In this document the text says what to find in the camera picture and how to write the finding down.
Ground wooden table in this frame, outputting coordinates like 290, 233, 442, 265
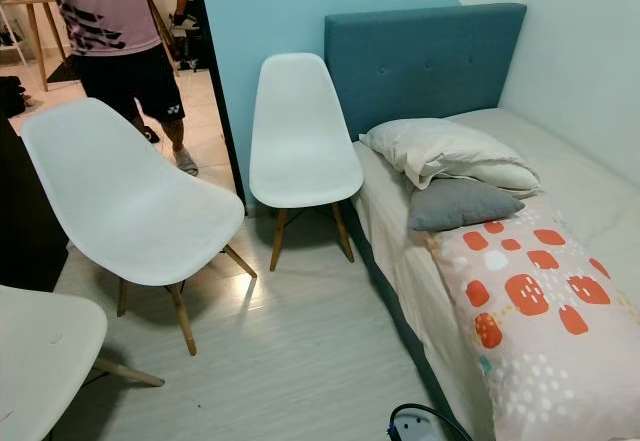
2, 0, 63, 93

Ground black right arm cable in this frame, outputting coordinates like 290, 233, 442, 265
390, 403, 474, 441

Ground person pink shirt black shorts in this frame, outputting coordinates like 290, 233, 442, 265
50, 0, 201, 178

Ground blue upholstered headboard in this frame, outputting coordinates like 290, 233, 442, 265
324, 3, 528, 143

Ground bed with white sheet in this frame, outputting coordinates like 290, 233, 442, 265
350, 108, 640, 441

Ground black fabric object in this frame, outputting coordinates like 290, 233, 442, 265
0, 114, 70, 293

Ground white pillow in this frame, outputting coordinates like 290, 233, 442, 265
360, 118, 543, 195

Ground black door frame edge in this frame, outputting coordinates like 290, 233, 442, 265
186, 0, 247, 202

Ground pink orange patterned bolster pillow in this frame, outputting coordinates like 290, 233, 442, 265
424, 201, 640, 441

